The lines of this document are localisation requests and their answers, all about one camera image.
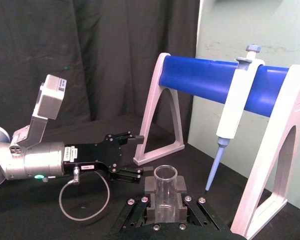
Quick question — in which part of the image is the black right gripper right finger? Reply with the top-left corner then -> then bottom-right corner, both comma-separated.
175,175 -> 227,231

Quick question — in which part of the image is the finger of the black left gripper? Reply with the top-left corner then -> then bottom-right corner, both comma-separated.
114,131 -> 144,147
109,166 -> 154,185

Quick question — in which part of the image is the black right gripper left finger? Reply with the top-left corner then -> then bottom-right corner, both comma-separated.
110,175 -> 165,232

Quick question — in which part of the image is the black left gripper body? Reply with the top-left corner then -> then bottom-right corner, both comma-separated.
63,133 -> 125,183

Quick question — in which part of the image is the clear glass tube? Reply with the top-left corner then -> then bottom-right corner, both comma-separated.
153,164 -> 179,224

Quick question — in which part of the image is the black cloth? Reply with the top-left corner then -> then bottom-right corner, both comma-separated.
0,0 -> 300,240

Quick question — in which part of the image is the white pipette blue tip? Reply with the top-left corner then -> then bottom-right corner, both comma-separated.
205,44 -> 266,193

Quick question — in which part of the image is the white pipette stand blue bar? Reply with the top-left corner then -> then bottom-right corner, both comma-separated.
133,52 -> 300,240

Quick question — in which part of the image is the thin grey looped cable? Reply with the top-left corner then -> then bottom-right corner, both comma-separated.
58,166 -> 111,222

